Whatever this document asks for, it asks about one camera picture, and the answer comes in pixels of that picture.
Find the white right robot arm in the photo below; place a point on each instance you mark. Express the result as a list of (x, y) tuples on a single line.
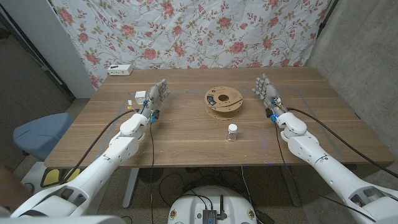
[(326, 168)]

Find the white robot torso base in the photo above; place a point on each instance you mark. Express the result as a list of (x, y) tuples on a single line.
[(192, 205)]

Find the floral backdrop cloth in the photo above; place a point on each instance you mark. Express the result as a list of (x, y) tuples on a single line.
[(192, 31)]

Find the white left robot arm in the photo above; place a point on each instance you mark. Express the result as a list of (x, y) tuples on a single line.
[(102, 165)]

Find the small white cube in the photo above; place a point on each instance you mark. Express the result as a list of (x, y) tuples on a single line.
[(140, 98)]

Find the white floor mat yellow shapes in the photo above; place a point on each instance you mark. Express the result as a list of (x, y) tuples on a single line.
[(53, 175)]

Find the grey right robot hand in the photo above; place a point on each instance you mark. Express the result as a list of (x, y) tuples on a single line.
[(270, 93)]

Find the person's bare leg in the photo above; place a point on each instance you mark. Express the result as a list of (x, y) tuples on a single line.
[(12, 189)]

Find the white wall panel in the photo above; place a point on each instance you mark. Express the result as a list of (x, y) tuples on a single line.
[(46, 40)]

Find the white table leg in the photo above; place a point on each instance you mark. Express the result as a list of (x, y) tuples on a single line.
[(130, 186)]

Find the black backdrop stand pole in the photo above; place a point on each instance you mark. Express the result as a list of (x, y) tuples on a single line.
[(326, 14)]

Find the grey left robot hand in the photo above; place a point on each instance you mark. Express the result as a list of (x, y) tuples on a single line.
[(154, 98)]

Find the grey table leg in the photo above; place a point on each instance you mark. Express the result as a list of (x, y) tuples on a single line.
[(290, 186)]

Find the cardboard filament reel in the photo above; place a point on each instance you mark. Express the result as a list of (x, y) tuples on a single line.
[(217, 109)]

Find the black antenna box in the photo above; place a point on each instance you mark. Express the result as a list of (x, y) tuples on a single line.
[(210, 216)]

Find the white power strip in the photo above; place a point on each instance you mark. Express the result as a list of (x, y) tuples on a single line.
[(119, 70)]

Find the blue stool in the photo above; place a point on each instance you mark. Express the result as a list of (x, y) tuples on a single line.
[(40, 133)]

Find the grey tape outline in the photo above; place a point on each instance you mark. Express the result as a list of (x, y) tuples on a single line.
[(123, 105)]

